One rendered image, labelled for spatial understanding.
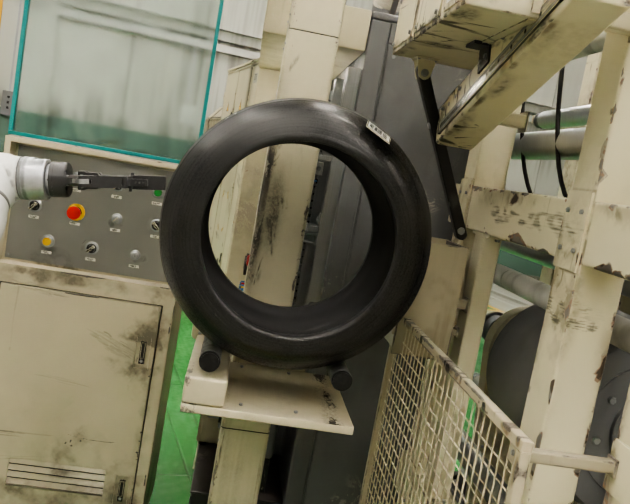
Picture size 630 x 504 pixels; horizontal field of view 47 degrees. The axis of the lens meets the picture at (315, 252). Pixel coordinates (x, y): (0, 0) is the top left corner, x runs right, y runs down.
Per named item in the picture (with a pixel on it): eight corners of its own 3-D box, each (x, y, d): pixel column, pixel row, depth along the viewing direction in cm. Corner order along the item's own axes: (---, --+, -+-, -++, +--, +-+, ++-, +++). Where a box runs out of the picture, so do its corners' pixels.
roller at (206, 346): (206, 330, 182) (209, 313, 182) (224, 333, 183) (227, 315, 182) (196, 370, 148) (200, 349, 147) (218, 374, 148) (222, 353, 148)
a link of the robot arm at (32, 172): (29, 156, 154) (57, 157, 155) (29, 198, 156) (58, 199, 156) (15, 156, 145) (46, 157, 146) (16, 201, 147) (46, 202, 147)
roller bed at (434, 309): (377, 334, 202) (397, 230, 199) (427, 342, 204) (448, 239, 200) (390, 353, 182) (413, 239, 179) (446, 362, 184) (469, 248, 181)
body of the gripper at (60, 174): (45, 161, 146) (91, 163, 147) (56, 161, 155) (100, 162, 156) (45, 198, 147) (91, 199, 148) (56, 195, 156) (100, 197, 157)
